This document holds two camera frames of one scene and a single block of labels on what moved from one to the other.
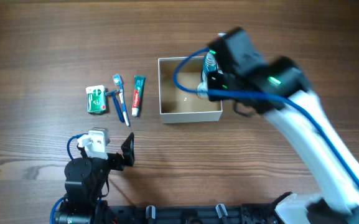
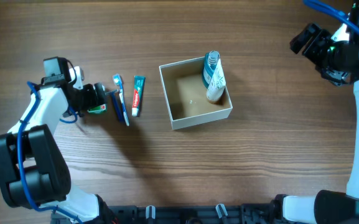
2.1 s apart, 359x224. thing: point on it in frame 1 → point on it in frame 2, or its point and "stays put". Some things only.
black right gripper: [214, 86] → [315, 43]
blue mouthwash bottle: [210, 64] stays put
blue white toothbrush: [117, 80] stays put
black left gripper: [117, 161] → [99, 94]
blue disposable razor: [113, 93] stays put
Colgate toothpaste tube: [139, 81] stays put
